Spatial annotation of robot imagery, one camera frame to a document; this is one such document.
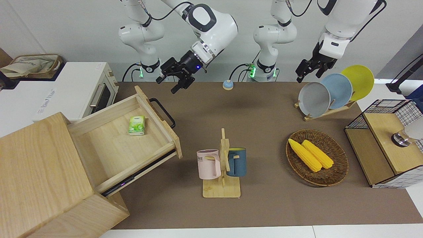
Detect grey plate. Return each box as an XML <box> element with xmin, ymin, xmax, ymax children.
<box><xmin>298</xmin><ymin>82</ymin><xmax>331</xmax><ymax>118</ymax></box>

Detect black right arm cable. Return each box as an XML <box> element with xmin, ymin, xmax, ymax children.
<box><xmin>138</xmin><ymin>0</ymin><xmax>208</xmax><ymax>74</ymax></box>

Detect wooden mug tree stand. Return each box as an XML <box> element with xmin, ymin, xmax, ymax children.
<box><xmin>202</xmin><ymin>128</ymin><xmax>242</xmax><ymax>199</ymax></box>

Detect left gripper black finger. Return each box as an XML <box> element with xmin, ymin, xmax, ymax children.
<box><xmin>316</xmin><ymin>63</ymin><xmax>332</xmax><ymax>78</ymax></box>
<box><xmin>296</xmin><ymin>59</ymin><xmax>314</xmax><ymax>83</ymax></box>

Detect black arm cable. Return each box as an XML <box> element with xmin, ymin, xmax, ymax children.
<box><xmin>138</xmin><ymin>0</ymin><xmax>208</xmax><ymax>74</ymax></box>
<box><xmin>289</xmin><ymin>0</ymin><xmax>388</xmax><ymax>43</ymax></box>

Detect blue box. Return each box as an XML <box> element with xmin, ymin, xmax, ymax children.
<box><xmin>407</xmin><ymin>85</ymin><xmax>423</xmax><ymax>111</ymax></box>

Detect pink mug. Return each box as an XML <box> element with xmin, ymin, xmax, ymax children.
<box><xmin>197</xmin><ymin>149</ymin><xmax>221</xmax><ymax>180</ymax></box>

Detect wooden drawer with black handle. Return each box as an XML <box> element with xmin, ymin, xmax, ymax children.
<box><xmin>68</xmin><ymin>85</ymin><xmax>183</xmax><ymax>198</ymax></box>

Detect wooden basket lid board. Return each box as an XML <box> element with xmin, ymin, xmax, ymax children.
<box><xmin>364</xmin><ymin>112</ymin><xmax>423</xmax><ymax>175</ymax></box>

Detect wooden plate rack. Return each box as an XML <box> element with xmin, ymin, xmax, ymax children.
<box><xmin>294</xmin><ymin>99</ymin><xmax>357</xmax><ymax>122</ymax></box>

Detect brown table mat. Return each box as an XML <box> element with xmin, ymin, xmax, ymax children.
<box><xmin>111</xmin><ymin>81</ymin><xmax>423</xmax><ymax>230</ymax></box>

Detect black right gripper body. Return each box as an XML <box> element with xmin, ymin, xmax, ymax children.
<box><xmin>175</xmin><ymin>50</ymin><xmax>202</xmax><ymax>76</ymax></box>

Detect round wicker basket tray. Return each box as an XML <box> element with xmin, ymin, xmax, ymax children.
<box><xmin>286</xmin><ymin>129</ymin><xmax>349</xmax><ymax>187</ymax></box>

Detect wire and wood shelf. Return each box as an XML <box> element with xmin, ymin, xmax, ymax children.
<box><xmin>344</xmin><ymin>99</ymin><xmax>423</xmax><ymax>189</ymax></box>

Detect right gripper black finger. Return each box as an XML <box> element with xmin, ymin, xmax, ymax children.
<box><xmin>171</xmin><ymin>73</ymin><xmax>195</xmax><ymax>95</ymax></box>
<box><xmin>156</xmin><ymin>57</ymin><xmax>180</xmax><ymax>84</ymax></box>

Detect beige cloth bag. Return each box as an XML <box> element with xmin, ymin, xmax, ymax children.
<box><xmin>0</xmin><ymin>56</ymin><xmax>55</xmax><ymax>78</ymax></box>

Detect brown storage box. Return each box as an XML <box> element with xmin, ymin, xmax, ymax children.
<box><xmin>10</xmin><ymin>54</ymin><xmax>64</xmax><ymax>80</ymax></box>

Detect white cylindrical grinder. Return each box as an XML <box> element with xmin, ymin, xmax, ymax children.
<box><xmin>392</xmin><ymin>124</ymin><xmax>423</xmax><ymax>147</ymax></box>

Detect green tissue pack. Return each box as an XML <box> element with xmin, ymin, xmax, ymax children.
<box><xmin>128</xmin><ymin>115</ymin><xmax>146</xmax><ymax>136</ymax></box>

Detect light blue plate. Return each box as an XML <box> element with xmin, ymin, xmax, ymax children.
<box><xmin>321</xmin><ymin>73</ymin><xmax>353</xmax><ymax>109</ymax></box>

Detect yellow plate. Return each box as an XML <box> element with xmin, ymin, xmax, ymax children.
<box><xmin>341</xmin><ymin>65</ymin><xmax>375</xmax><ymax>101</ymax></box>

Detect wooden drawer cabinet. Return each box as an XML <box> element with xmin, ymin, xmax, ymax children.
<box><xmin>0</xmin><ymin>112</ymin><xmax>130</xmax><ymax>238</ymax></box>

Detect dark teal mug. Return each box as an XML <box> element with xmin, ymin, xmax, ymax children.
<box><xmin>226</xmin><ymin>148</ymin><xmax>247</xmax><ymax>177</ymax></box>

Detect black camera stand pole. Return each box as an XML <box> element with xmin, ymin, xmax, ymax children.
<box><xmin>386</xmin><ymin>56</ymin><xmax>423</xmax><ymax>94</ymax></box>

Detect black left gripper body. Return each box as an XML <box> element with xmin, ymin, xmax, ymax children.
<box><xmin>311</xmin><ymin>41</ymin><xmax>337</xmax><ymax>68</ymax></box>

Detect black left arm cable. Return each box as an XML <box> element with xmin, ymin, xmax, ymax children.
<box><xmin>289</xmin><ymin>0</ymin><xmax>388</xmax><ymax>43</ymax></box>

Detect white toaster oven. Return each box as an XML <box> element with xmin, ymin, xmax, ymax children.
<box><xmin>33</xmin><ymin>62</ymin><xmax>119</xmax><ymax>122</ymax></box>

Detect yellow corn cob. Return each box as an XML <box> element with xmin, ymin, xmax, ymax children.
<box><xmin>301</xmin><ymin>139</ymin><xmax>334</xmax><ymax>169</ymax></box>
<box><xmin>288</xmin><ymin>138</ymin><xmax>323</xmax><ymax>172</ymax></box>

